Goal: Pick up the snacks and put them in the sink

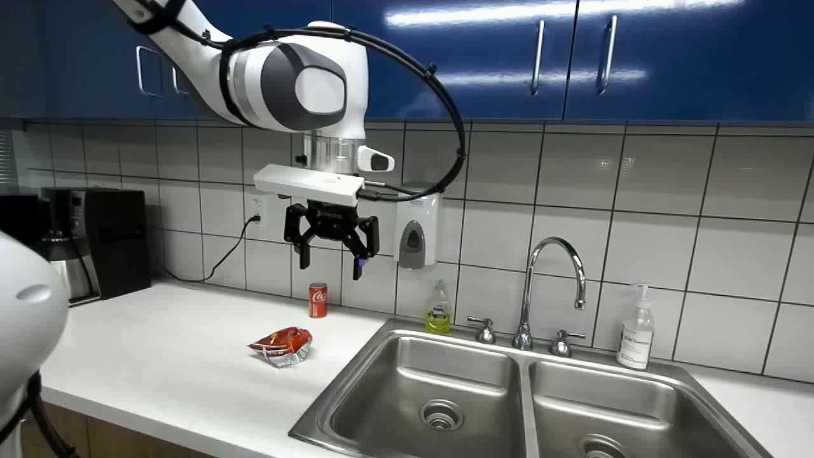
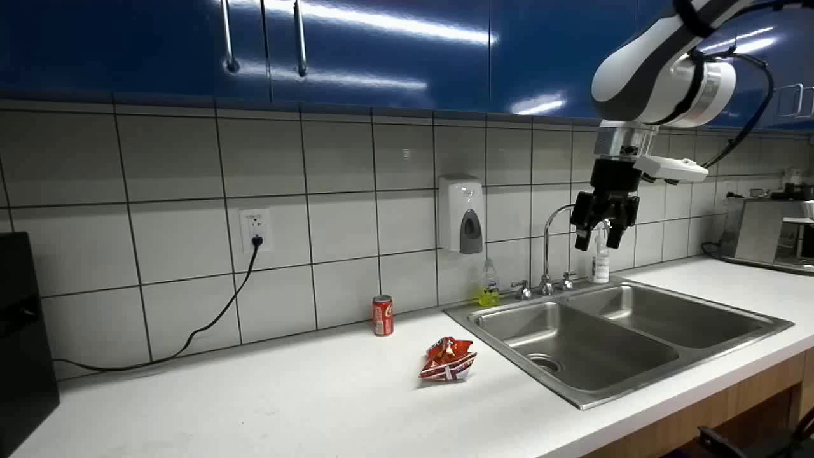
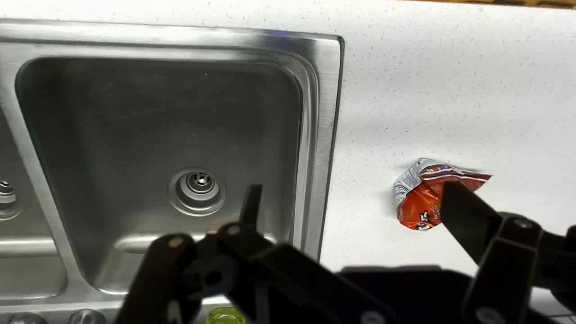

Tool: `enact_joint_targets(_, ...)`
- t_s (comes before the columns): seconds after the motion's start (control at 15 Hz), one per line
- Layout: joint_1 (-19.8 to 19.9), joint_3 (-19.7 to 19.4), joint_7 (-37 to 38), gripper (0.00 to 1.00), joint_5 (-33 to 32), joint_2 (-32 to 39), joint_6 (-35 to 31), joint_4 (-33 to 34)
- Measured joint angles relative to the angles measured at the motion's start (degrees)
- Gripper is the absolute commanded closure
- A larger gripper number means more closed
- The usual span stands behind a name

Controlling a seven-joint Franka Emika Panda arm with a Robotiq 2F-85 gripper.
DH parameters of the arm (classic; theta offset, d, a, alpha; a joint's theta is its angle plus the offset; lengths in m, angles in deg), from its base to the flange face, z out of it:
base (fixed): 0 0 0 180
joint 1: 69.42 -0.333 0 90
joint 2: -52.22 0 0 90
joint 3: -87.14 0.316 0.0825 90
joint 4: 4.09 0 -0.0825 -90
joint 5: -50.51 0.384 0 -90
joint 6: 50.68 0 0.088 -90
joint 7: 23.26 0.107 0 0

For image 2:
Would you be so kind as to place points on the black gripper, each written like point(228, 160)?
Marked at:
point(612, 188)

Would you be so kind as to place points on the red snack bag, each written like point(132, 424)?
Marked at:
point(448, 360)

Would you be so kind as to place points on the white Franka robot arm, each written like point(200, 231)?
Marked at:
point(651, 66)

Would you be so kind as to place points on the stainless steel double sink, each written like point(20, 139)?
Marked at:
point(593, 340)

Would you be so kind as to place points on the white soap bottle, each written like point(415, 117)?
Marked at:
point(602, 265)

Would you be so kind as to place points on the chrome gooseneck faucet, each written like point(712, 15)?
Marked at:
point(547, 254)

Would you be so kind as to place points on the green sponge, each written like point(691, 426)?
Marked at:
point(490, 296)

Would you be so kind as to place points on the silver coffee machine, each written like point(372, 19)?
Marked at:
point(771, 231)

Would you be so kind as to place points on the blue cabinet door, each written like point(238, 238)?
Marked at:
point(118, 47)
point(542, 60)
point(383, 60)

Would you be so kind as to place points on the red soda can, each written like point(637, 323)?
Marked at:
point(383, 317)

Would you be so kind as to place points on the black chair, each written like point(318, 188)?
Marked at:
point(754, 441)

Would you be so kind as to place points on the black countertop appliance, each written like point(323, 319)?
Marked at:
point(23, 340)

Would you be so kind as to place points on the white wall soap dispenser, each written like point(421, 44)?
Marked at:
point(462, 217)

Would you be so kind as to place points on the white wall power outlet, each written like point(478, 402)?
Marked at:
point(256, 226)

